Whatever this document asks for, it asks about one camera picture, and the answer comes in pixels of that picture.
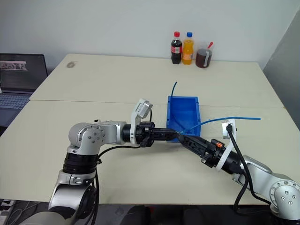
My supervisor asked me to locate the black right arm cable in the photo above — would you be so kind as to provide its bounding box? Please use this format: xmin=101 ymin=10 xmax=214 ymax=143
xmin=225 ymin=123 xmax=274 ymax=215

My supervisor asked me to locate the blue plastic bin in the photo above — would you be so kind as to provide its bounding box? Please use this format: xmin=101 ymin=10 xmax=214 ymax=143
xmin=165 ymin=95 xmax=202 ymax=143

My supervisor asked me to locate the clear cup dark liquid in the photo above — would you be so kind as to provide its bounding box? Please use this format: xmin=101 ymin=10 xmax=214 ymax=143
xmin=195 ymin=46 xmax=214 ymax=69

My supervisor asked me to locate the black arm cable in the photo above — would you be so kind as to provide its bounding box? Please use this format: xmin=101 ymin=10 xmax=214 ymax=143
xmin=225 ymin=123 xmax=274 ymax=215
xmin=90 ymin=108 xmax=153 ymax=225

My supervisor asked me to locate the cola bottle red cap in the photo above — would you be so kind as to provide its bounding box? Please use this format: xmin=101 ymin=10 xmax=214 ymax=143
xmin=170 ymin=31 xmax=183 ymax=65

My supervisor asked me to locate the dark laptop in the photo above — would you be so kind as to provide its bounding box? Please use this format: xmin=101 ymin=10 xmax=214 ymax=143
xmin=0 ymin=53 xmax=49 ymax=128

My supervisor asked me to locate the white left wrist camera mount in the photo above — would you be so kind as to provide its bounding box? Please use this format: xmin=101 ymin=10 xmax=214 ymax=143
xmin=130 ymin=98 xmax=154 ymax=144

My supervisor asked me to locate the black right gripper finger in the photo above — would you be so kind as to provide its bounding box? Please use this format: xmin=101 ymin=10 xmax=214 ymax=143
xmin=182 ymin=133 xmax=213 ymax=148
xmin=178 ymin=135 xmax=208 ymax=158

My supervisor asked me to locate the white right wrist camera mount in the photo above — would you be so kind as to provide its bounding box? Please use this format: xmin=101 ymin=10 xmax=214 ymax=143
xmin=215 ymin=118 xmax=239 ymax=172

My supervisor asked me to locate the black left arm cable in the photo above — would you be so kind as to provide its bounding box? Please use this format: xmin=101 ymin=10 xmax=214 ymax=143
xmin=90 ymin=108 xmax=153 ymax=225

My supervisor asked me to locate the orange soda bottle blue cap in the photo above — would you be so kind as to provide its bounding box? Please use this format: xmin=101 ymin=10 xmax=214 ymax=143
xmin=181 ymin=31 xmax=195 ymax=66

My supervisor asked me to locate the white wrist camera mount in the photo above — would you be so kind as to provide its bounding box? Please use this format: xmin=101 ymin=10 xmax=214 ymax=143
xmin=215 ymin=118 xmax=239 ymax=172
xmin=130 ymin=98 xmax=154 ymax=144

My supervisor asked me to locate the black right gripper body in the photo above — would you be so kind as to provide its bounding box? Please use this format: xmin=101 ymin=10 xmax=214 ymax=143
xmin=201 ymin=138 xmax=227 ymax=169

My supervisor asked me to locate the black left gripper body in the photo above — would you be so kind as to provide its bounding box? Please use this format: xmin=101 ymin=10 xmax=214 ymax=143
xmin=135 ymin=121 xmax=157 ymax=148

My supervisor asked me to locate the long blue cable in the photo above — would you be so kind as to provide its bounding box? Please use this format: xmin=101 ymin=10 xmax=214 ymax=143
xmin=184 ymin=117 xmax=262 ymax=134

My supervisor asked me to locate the grey partition panel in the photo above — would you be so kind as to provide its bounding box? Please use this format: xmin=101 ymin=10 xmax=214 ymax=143
xmin=262 ymin=9 xmax=300 ymax=132

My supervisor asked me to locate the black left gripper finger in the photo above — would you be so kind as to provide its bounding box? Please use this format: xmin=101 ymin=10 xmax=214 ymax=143
xmin=153 ymin=127 xmax=179 ymax=136
xmin=152 ymin=134 xmax=180 ymax=143

